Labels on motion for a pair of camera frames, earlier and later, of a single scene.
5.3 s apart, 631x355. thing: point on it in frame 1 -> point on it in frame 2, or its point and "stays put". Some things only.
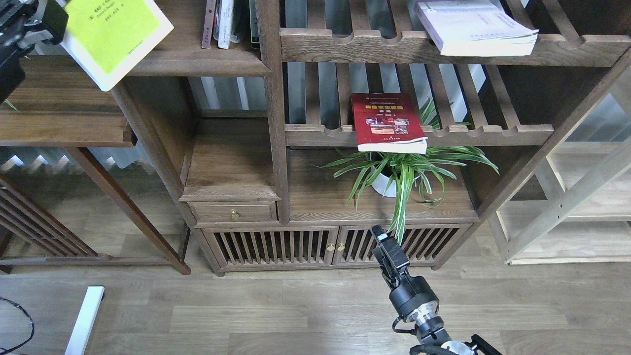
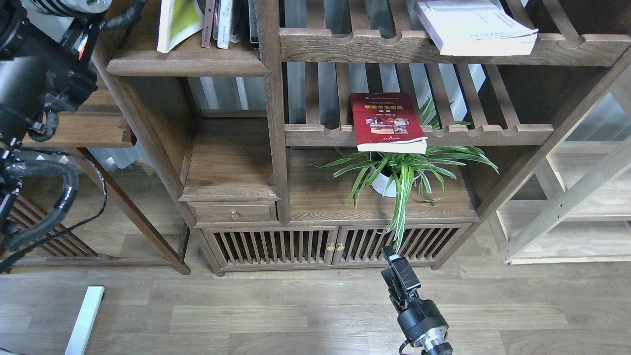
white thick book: x=475 y=28 stays put
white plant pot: x=380 y=183 stays put
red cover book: x=388 y=123 stays put
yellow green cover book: x=112 y=37 -> x=178 y=19
